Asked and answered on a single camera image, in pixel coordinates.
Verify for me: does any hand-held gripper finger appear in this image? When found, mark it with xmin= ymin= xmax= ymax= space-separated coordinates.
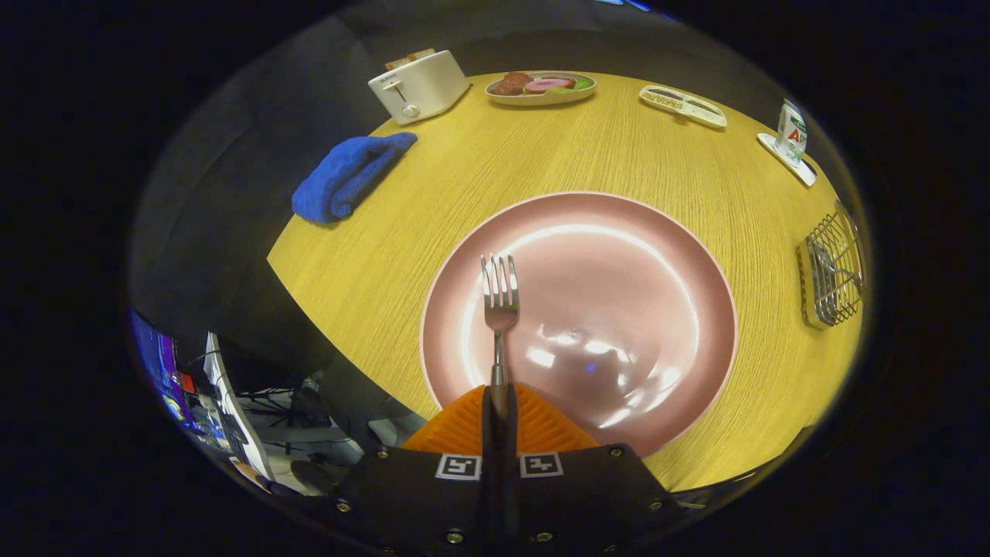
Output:
xmin=333 ymin=384 xmax=500 ymax=557
xmin=499 ymin=384 xmax=681 ymax=556

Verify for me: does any fork with wooden handle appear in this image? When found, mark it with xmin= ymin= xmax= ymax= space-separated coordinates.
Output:
xmin=480 ymin=253 xmax=521 ymax=422

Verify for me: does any pink round plate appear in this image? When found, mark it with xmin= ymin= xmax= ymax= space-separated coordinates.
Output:
xmin=419 ymin=191 xmax=739 ymax=459

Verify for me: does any white angled stand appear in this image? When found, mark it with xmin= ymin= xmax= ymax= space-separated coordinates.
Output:
xmin=203 ymin=333 xmax=275 ymax=480

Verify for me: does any blue folded towel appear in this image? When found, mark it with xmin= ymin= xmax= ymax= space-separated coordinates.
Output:
xmin=291 ymin=132 xmax=418 ymax=226

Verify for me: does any lit computer screen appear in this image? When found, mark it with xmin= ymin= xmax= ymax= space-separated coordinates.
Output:
xmin=130 ymin=309 xmax=194 ymax=434

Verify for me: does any grey food plate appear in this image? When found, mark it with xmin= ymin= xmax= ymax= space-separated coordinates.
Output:
xmin=485 ymin=71 xmax=597 ymax=107

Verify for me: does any white toaster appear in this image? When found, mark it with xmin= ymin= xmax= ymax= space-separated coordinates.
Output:
xmin=367 ymin=50 xmax=471 ymax=126

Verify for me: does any white divided snack dish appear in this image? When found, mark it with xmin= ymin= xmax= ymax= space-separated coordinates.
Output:
xmin=639 ymin=85 xmax=728 ymax=128

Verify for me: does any pair of toast slices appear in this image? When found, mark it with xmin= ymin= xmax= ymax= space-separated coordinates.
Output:
xmin=384 ymin=48 xmax=436 ymax=70

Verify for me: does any white square coaster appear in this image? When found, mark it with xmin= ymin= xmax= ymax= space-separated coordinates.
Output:
xmin=756 ymin=132 xmax=818 ymax=188

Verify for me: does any white bottle with green label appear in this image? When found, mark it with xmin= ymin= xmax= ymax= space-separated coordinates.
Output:
xmin=774 ymin=99 xmax=808 ymax=167

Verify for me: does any metal wire cutlery basket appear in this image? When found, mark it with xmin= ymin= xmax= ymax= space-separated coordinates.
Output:
xmin=797 ymin=203 xmax=865 ymax=330

